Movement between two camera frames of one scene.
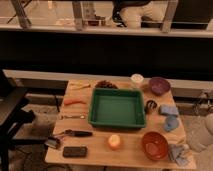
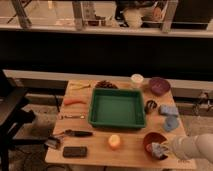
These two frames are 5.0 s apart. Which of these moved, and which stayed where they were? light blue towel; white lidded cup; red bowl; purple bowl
Moved: light blue towel
Stayed: red bowl; white lidded cup; purple bowl
